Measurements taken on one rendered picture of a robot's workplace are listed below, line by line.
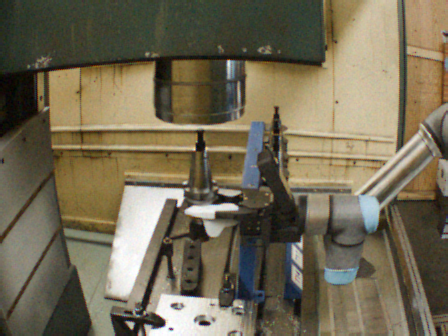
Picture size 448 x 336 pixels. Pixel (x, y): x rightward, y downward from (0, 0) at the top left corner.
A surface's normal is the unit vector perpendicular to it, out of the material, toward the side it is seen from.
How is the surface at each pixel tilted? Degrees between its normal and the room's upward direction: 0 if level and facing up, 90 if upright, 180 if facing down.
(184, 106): 90
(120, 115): 89
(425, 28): 90
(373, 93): 90
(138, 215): 24
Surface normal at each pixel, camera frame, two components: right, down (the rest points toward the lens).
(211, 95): 0.25, 0.38
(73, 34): -0.09, 0.39
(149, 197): -0.04, -0.68
